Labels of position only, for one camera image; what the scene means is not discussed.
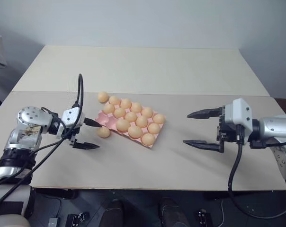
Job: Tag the pink egg tray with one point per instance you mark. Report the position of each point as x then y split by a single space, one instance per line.
105 119

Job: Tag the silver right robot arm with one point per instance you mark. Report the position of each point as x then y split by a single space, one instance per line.
275 127

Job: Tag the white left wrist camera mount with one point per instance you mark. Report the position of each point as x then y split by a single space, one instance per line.
71 117

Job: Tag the black box with white marks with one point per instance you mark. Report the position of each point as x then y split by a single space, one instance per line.
203 217
76 218

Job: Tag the orange egg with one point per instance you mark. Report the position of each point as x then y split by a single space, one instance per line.
148 139
109 108
154 128
114 100
122 125
135 132
142 121
125 103
103 132
136 107
131 116
119 112
159 119
102 97
147 112

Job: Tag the dark rounded shoe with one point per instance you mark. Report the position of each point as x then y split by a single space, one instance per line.
170 212
114 211

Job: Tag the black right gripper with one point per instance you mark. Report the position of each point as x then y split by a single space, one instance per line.
221 134

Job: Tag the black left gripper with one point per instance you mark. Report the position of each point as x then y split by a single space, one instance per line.
73 137

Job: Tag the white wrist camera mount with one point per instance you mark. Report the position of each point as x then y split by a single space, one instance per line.
71 117
240 116

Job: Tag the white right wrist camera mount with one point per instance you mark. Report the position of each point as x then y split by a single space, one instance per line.
240 116

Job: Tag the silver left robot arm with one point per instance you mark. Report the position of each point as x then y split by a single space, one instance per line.
30 118

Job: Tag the small grey box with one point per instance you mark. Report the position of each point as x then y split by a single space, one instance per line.
53 221

